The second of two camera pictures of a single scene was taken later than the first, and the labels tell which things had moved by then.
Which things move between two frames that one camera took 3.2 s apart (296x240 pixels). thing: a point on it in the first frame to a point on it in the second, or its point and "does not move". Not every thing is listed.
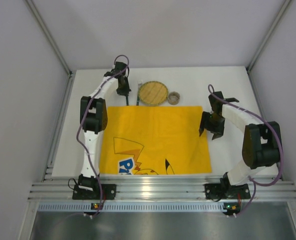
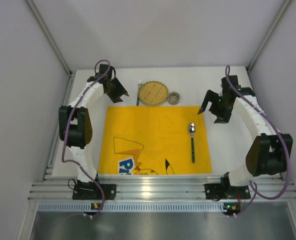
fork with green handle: x=140 y=83 does not move
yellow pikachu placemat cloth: x=153 y=140 does not move
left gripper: x=124 y=90 to x=112 y=88
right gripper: x=213 y=125 to x=217 y=107
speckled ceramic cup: x=173 y=98 does not move
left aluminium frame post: x=49 y=35 does not move
